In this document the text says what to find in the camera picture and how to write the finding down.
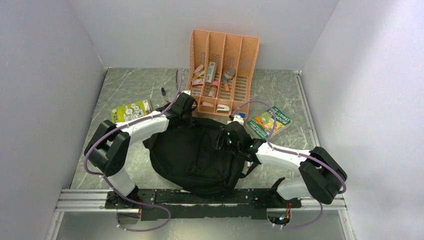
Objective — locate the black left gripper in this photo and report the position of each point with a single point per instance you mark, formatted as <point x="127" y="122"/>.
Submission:
<point x="190" y="118"/>

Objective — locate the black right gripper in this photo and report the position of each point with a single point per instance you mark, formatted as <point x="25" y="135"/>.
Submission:
<point x="221" y="143"/>

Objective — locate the green treehouse paperback book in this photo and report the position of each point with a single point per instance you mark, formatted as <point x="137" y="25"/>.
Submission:
<point x="261" y="125"/>

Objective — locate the black student backpack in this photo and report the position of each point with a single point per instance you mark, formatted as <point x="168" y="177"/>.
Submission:
<point x="185" y="156"/>

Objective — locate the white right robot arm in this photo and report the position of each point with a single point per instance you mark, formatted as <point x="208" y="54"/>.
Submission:
<point x="321" y="177"/>

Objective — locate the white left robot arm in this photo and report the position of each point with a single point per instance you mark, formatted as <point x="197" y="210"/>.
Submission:
<point x="108" y="148"/>

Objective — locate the pink eraser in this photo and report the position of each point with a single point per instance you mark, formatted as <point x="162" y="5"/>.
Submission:
<point x="208" y="104"/>

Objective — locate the white stapler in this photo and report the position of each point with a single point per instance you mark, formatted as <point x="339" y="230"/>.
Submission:
<point x="222" y="108"/>

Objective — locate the white red staples box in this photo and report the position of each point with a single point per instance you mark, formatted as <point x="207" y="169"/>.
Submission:
<point x="198" y="82"/>

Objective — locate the pink bottle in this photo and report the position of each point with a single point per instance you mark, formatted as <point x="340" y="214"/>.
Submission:
<point x="213" y="91"/>

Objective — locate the tall white green box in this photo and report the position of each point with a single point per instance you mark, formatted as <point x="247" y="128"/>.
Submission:
<point x="211" y="71"/>

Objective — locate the orange plastic desk organizer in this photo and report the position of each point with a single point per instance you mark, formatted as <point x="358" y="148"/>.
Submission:
<point x="221" y="69"/>

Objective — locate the grey tape roll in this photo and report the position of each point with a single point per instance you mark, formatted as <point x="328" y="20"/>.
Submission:
<point x="228" y="73"/>

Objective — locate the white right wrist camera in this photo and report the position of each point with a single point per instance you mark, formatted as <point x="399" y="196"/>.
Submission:
<point x="237" y="118"/>

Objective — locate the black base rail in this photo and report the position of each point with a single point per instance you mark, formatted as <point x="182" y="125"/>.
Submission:
<point x="179" y="204"/>

